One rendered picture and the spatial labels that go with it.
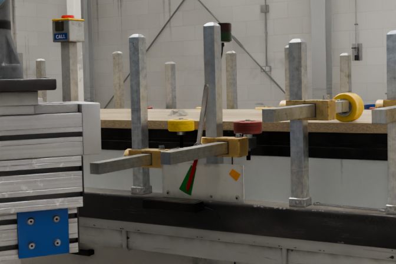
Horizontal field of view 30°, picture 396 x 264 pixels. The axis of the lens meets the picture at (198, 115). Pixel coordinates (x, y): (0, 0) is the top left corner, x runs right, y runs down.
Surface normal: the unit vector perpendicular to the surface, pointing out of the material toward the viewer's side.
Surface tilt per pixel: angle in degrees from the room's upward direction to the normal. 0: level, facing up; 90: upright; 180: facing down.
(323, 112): 90
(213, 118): 90
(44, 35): 90
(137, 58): 90
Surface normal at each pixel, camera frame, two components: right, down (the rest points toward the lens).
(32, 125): 0.39, 0.04
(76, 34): 0.85, 0.00
